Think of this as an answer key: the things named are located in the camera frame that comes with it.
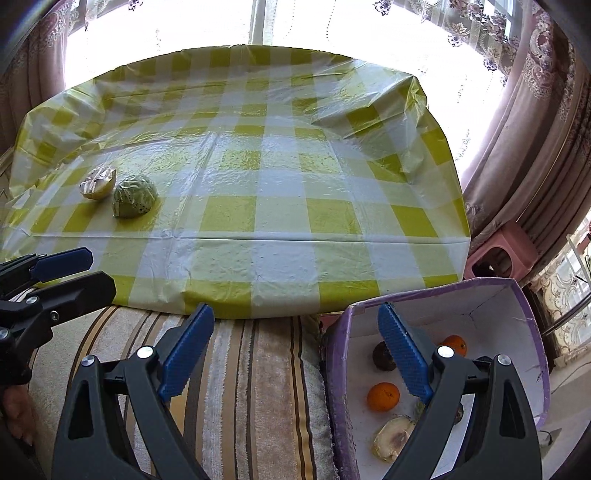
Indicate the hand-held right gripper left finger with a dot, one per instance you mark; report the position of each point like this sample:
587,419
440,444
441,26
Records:
184,355

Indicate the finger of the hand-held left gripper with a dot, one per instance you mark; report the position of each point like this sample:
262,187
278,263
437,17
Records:
78,290
64,265

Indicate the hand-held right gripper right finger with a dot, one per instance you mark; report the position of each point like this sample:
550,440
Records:
401,355

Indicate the large orange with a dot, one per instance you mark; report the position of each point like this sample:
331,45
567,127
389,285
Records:
383,397

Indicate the small orange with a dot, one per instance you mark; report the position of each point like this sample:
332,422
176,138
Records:
456,344

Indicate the green citrus half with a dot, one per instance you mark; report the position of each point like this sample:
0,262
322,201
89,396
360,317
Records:
135,196
418,410

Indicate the yellow citrus half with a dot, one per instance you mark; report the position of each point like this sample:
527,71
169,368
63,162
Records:
98,183
390,438

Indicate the purple cardboard box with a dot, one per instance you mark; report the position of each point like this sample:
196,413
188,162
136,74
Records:
485,314

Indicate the person's left hand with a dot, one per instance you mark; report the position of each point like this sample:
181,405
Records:
18,415

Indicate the pink plastic stool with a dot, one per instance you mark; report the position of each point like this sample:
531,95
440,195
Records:
512,240

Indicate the sheer floral lace curtain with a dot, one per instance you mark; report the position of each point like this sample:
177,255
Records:
565,281
461,23

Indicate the yellow checkered plastic tablecloth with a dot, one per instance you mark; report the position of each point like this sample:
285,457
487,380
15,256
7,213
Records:
277,184

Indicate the mauve embroidered curtain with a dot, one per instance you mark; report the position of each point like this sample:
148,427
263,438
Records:
545,138
32,69

